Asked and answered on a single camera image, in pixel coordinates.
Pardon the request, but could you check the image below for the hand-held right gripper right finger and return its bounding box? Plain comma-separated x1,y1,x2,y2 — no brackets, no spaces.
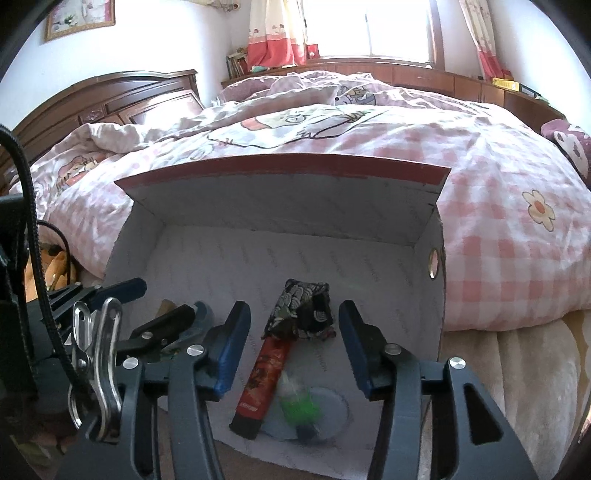
338,300,541,480

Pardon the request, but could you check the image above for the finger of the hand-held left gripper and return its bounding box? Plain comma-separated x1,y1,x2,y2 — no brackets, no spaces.
115,301,215,365
46,277,147,324

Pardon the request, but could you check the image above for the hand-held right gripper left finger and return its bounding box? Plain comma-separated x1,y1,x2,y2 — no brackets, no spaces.
55,300,252,480

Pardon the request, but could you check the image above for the red lighter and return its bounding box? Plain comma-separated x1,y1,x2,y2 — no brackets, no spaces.
229,337,294,440

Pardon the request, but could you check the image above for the black patterned pouch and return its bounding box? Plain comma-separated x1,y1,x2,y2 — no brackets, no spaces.
262,278,335,342

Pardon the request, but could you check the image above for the green toy keychain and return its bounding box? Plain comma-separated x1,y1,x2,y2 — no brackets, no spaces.
277,371,324,444

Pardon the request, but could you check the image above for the red cardboard box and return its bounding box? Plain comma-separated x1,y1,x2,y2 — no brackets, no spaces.
102,152,453,480

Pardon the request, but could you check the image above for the yellow cloth bag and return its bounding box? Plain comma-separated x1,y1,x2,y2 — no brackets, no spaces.
23,247,79,301

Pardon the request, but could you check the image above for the silver metal clamp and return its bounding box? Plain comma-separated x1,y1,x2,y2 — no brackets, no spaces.
67,296,123,444

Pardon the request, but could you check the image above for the white fluffy blanket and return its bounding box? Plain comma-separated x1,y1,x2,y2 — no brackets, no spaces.
434,309,591,480

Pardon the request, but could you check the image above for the pink checked quilt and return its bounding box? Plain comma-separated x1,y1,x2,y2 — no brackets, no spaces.
9,70,591,333

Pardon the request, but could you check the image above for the dark wooden headboard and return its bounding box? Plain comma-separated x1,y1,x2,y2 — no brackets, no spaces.
0,69,206,195

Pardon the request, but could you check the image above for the row of books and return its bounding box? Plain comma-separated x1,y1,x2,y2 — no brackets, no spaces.
225,48,250,80

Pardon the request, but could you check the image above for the pink patterned curtain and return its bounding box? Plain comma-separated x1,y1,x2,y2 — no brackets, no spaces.
459,0,506,79
247,0,309,70

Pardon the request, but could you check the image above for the purple patterned pillow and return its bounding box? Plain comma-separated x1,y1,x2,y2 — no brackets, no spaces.
540,117,591,185

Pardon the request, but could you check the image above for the window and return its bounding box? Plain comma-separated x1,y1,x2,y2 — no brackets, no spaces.
300,0,439,65

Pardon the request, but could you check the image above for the thin black cable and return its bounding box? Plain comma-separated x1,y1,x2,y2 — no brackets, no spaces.
37,220,77,287

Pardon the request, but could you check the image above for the black braided cable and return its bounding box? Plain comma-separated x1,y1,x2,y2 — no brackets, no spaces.
0,124,100,416

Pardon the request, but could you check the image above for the framed wall picture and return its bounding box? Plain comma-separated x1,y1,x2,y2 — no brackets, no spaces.
44,0,116,43

